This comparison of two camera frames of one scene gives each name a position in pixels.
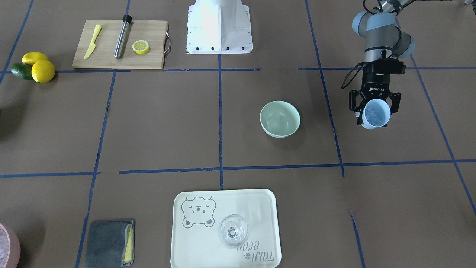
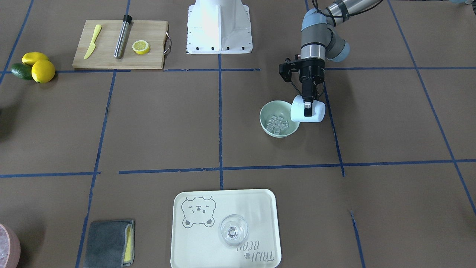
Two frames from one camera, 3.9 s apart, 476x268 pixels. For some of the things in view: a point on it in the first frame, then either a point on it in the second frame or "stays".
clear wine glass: (233, 230) stays
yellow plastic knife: (98, 28) stays
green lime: (22, 70) stays
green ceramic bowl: (279, 119) stays
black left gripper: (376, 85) to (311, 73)
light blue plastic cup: (376, 114) to (297, 110)
